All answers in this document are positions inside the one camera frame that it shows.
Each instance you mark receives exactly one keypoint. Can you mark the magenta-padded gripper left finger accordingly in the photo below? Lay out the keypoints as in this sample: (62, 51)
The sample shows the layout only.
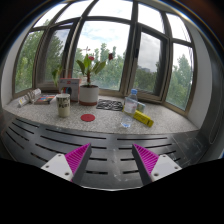
(78, 157)

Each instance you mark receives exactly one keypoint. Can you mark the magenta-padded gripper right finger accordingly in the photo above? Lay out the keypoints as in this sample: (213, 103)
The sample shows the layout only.
(146, 158)

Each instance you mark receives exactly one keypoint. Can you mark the clear blue-capped water bottle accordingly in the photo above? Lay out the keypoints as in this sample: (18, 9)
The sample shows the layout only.
(130, 106)

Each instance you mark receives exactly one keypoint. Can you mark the yellow glue stick box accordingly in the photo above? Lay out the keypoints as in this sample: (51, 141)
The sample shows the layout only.
(144, 118)

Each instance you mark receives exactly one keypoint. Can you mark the flat round red coaster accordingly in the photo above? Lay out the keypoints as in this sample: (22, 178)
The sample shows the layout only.
(88, 117)

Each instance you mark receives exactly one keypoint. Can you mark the blue-green pack of small cartons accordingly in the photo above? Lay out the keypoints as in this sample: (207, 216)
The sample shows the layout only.
(141, 107)

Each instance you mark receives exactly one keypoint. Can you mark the white mug with black print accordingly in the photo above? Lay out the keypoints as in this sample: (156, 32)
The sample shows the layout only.
(63, 105)

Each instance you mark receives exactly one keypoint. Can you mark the black lattice trivet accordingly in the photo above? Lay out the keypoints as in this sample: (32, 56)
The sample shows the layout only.
(109, 105)

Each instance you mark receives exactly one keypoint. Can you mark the red-flowered plant in white pot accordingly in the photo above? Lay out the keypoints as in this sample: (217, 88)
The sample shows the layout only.
(88, 95)

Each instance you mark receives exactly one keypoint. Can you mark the red and white filament box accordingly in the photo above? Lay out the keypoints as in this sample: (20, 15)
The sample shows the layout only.
(68, 86)

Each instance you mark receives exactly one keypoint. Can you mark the white wrapped packet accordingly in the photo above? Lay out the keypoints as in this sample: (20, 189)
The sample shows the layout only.
(30, 96)

